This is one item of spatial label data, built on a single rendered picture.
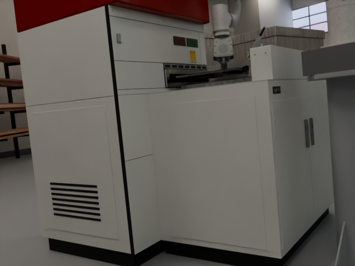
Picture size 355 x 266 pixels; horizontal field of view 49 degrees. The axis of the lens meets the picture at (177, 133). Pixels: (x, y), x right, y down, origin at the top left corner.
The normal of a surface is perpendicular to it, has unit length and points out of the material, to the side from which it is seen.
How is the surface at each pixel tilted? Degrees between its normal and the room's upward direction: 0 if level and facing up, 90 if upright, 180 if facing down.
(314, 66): 90
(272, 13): 90
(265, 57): 90
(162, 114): 90
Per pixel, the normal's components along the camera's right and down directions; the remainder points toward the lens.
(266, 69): -0.57, 0.11
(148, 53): 0.82, -0.04
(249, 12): -0.77, 0.12
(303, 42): 0.65, 0.00
